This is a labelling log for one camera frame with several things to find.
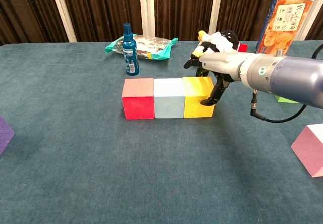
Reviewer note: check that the yellow foam cube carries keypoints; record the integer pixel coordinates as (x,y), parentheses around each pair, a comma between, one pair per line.
(194,103)

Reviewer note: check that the teal table mat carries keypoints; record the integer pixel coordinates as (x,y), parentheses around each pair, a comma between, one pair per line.
(161,171)

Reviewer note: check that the purple foam cube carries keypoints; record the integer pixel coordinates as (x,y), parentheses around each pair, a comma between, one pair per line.
(5,135)

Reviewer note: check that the blue orange biscuit box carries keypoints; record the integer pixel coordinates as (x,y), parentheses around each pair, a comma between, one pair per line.
(280,27)

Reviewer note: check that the light blue foam cube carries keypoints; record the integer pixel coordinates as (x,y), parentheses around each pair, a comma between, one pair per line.
(169,105)

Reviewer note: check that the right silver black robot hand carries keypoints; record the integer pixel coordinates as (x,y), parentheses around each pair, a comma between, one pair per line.
(222,62)

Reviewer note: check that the blue spray bottle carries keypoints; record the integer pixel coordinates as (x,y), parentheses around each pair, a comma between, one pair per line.
(130,57)

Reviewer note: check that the black white plush penguin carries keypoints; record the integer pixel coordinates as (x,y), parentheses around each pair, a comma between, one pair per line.
(222,42)

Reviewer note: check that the dark brown curtain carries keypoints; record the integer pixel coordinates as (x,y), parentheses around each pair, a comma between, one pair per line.
(101,7)

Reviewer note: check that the flat red gift box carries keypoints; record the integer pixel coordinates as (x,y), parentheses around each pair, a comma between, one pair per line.
(243,48)

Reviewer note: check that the green foam cube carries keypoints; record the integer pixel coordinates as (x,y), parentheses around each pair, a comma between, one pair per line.
(283,100)

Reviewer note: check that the pink foam cube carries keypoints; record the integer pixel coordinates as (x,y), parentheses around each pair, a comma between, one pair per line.
(310,150)

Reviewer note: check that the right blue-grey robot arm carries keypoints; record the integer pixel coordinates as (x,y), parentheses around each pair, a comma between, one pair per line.
(290,77)

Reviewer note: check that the teal snack bag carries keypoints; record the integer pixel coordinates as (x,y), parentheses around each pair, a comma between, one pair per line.
(154,47)

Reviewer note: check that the white frame post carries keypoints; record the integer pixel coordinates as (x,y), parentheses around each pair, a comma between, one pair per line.
(63,12)
(304,32)
(215,7)
(146,7)

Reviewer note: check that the red foam cube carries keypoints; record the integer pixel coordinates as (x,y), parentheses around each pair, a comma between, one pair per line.
(138,108)

